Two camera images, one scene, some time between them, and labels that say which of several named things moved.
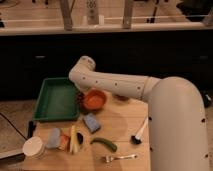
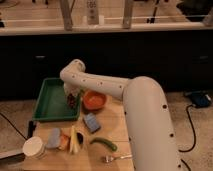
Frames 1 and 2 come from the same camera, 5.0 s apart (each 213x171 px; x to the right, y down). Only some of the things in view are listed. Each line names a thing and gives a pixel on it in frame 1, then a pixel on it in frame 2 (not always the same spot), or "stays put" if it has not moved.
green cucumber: (106, 142) stays put
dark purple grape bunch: (80, 98) → (71, 99)
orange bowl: (94, 99) stays put
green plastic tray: (57, 101) stays put
